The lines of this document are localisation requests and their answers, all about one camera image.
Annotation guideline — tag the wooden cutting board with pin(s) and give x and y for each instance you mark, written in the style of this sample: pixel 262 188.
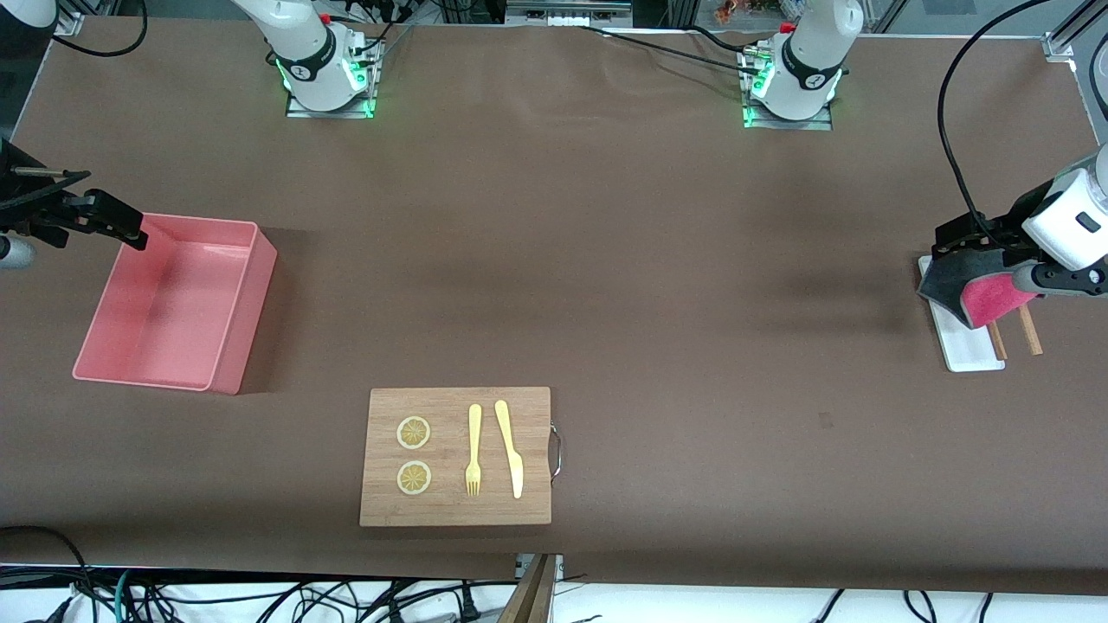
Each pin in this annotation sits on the wooden cutting board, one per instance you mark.
pixel 454 510

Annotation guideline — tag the white rectangular tray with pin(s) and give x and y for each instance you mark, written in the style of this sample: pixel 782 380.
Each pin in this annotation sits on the white rectangular tray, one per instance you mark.
pixel 969 348

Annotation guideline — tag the yellow lemon slice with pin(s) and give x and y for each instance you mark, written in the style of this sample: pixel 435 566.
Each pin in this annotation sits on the yellow lemon slice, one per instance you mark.
pixel 413 433
pixel 414 478

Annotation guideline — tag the pink and grey cloth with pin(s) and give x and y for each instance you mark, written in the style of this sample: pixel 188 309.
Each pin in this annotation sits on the pink and grey cloth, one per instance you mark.
pixel 991 298

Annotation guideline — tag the brown wooden chopstick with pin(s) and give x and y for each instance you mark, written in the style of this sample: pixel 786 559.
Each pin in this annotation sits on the brown wooden chopstick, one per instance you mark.
pixel 1030 333
pixel 998 342

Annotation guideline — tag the yellow plastic fork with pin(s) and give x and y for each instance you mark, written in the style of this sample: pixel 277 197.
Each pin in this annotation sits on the yellow plastic fork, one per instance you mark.
pixel 473 441

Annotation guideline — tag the pink plastic bin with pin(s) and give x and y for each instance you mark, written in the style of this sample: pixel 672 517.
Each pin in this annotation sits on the pink plastic bin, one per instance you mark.
pixel 173 303

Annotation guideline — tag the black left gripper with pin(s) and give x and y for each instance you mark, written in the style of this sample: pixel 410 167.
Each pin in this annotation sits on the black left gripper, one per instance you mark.
pixel 1004 227

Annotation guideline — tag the grey metal frame device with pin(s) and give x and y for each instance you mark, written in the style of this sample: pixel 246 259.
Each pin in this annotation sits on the grey metal frame device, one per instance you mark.
pixel 563 13

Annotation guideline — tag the yellow plastic knife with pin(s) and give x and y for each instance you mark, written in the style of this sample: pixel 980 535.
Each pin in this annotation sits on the yellow plastic knife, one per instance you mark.
pixel 511 450

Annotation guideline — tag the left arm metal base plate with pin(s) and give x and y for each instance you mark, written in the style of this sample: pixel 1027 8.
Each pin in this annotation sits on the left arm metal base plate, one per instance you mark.
pixel 822 124

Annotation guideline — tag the aluminium corner bracket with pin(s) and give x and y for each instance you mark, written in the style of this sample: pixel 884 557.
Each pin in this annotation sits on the aluminium corner bracket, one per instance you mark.
pixel 69 24
pixel 1058 48

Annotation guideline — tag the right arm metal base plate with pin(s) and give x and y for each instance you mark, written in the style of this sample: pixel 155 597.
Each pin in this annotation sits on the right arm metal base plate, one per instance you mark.
pixel 346 111

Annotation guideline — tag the brown wooden plank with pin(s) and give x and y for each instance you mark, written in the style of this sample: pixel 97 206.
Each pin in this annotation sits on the brown wooden plank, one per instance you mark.
pixel 532 597

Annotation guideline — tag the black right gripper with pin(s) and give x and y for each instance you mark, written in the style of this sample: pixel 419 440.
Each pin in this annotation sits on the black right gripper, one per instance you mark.
pixel 26 210

